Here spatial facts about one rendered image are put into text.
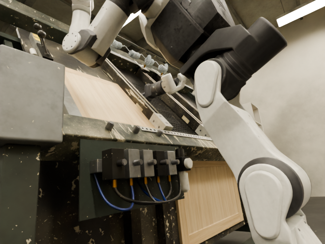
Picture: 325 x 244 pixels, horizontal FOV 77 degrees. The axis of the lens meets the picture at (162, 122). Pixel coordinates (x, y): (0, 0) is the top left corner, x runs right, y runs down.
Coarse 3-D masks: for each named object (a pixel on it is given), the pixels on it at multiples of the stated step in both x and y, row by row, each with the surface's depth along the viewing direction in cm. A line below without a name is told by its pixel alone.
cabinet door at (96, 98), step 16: (80, 80) 113; (96, 80) 126; (80, 96) 96; (96, 96) 106; (112, 96) 118; (128, 96) 132; (80, 112) 83; (96, 112) 91; (112, 112) 100; (128, 112) 110
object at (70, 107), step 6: (30, 36) 128; (30, 42) 126; (36, 42) 120; (36, 48) 115; (66, 90) 88; (66, 96) 83; (66, 102) 79; (72, 102) 82; (66, 108) 75; (72, 108) 78; (72, 114) 74; (78, 114) 76
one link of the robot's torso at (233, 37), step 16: (224, 32) 62; (240, 32) 59; (256, 32) 56; (272, 32) 54; (208, 48) 65; (224, 48) 62; (240, 48) 58; (256, 48) 57; (272, 48) 56; (192, 64) 69; (240, 64) 60; (256, 64) 59; (192, 80) 72
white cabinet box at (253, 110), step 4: (244, 104) 437; (248, 104) 432; (252, 104) 440; (248, 108) 430; (252, 108) 471; (256, 108) 474; (252, 112) 424; (256, 112) 475; (252, 116) 423; (256, 116) 473; (256, 120) 472; (260, 120) 467; (260, 124) 459; (260, 128) 464
